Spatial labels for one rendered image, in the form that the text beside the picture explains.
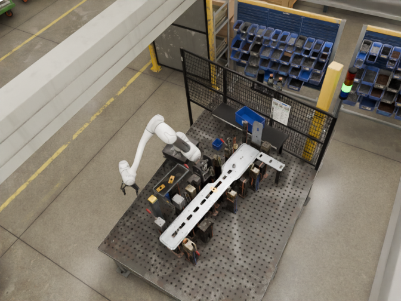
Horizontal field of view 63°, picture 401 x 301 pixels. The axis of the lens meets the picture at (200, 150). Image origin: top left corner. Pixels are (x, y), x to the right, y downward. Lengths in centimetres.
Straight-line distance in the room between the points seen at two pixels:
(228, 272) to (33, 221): 275
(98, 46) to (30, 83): 17
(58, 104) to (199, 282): 266
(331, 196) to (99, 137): 346
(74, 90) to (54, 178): 439
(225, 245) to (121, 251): 103
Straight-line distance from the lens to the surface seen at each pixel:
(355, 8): 84
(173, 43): 560
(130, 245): 347
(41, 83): 74
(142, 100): 570
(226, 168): 340
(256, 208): 352
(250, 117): 381
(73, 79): 78
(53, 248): 459
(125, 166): 326
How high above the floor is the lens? 380
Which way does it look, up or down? 52 degrees down
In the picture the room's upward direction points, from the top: 6 degrees counter-clockwise
